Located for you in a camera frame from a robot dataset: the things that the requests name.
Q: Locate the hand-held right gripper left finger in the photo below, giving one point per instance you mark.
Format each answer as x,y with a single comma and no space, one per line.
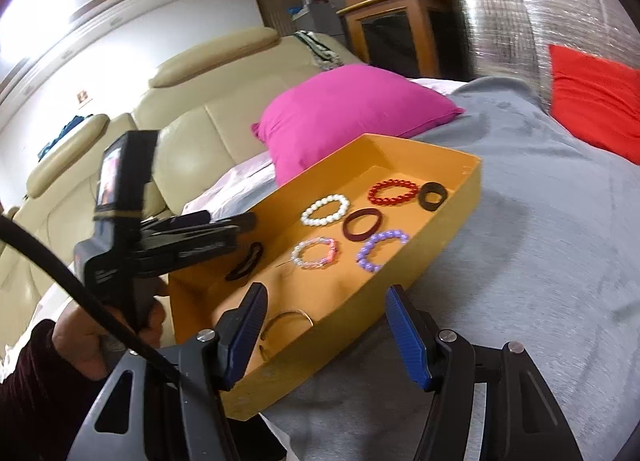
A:
247,336

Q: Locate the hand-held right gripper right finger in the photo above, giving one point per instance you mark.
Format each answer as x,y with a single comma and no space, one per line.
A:
407,336

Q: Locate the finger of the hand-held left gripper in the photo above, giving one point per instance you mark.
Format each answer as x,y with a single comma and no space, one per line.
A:
205,251
220,225

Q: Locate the orange box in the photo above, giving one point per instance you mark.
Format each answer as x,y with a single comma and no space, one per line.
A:
350,286

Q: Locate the maroon bangle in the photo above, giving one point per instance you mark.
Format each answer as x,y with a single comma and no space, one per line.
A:
350,233

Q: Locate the person's left forearm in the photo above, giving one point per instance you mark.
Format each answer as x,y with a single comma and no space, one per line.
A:
30,401

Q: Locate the person's left hand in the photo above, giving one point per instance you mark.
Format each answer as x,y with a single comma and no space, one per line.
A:
85,336

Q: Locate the thin gold bangle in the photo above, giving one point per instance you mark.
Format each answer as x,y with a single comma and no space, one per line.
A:
287,312

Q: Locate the teal cloth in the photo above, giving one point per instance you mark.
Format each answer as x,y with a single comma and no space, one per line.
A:
65,133

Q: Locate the beige leather sofa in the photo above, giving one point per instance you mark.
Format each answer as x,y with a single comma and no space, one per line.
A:
200,91

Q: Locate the grey blanket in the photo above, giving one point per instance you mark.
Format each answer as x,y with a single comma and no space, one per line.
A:
525,241

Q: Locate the magenta pillow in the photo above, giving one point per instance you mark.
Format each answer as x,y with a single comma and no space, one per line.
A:
350,111

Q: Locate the patterned cloth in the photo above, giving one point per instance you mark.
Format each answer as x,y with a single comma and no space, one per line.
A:
325,53

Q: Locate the brown wooden door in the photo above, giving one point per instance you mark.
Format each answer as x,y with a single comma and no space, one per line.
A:
280,6

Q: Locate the red pillow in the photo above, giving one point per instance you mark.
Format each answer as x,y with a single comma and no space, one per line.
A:
595,96

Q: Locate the silver foil mat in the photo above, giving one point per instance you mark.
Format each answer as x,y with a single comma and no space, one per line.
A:
500,16

